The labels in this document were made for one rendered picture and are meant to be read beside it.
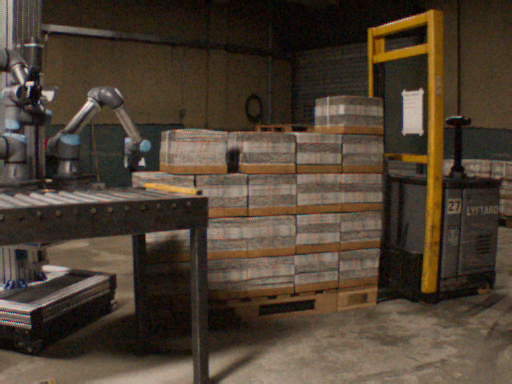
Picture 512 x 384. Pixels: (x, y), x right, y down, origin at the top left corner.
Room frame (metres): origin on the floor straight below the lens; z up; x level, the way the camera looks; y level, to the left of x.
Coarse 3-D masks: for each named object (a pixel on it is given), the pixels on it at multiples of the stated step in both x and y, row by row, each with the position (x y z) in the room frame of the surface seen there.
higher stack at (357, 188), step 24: (336, 96) 3.34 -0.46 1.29; (336, 120) 3.35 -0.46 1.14; (360, 120) 3.30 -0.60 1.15; (360, 144) 3.30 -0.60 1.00; (360, 192) 3.30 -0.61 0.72; (360, 216) 3.31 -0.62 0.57; (360, 240) 3.31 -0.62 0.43; (360, 264) 3.31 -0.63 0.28; (336, 288) 3.28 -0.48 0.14; (360, 288) 3.31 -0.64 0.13
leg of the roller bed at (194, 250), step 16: (192, 240) 2.11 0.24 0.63; (192, 256) 2.11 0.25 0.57; (192, 272) 2.12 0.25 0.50; (192, 288) 2.12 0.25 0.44; (192, 304) 2.12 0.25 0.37; (192, 320) 2.12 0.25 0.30; (192, 336) 2.12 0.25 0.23; (208, 336) 2.12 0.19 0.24; (208, 352) 2.12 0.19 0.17; (208, 368) 2.12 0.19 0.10
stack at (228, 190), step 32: (224, 192) 3.00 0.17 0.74; (256, 192) 3.07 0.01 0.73; (288, 192) 3.14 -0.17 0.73; (320, 192) 3.21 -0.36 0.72; (224, 224) 2.99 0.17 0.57; (256, 224) 3.06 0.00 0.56; (288, 224) 3.12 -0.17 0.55; (320, 224) 3.21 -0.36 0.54; (288, 256) 3.14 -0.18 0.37; (320, 256) 3.21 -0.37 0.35; (160, 288) 2.86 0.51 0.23; (224, 288) 2.99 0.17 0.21; (256, 288) 3.07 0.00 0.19; (160, 320) 2.86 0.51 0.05; (224, 320) 2.99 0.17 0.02; (256, 320) 3.06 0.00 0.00
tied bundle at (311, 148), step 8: (296, 136) 3.17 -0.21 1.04; (304, 136) 3.16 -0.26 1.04; (312, 136) 3.18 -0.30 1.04; (320, 136) 3.20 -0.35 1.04; (328, 136) 3.22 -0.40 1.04; (336, 136) 3.24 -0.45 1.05; (296, 144) 3.17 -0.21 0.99; (304, 144) 3.17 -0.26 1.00; (312, 144) 3.19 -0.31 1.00; (320, 144) 3.21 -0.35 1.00; (328, 144) 3.22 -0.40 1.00; (336, 144) 3.24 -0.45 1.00; (296, 152) 3.17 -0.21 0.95; (304, 152) 3.17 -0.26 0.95; (312, 152) 3.19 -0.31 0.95; (320, 152) 3.21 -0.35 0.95; (328, 152) 3.23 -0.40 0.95; (336, 152) 3.25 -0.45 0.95; (296, 160) 3.16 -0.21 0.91; (304, 160) 3.16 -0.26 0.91; (312, 160) 3.18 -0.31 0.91; (320, 160) 3.20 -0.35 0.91; (328, 160) 3.22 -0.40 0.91; (336, 160) 3.24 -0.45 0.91
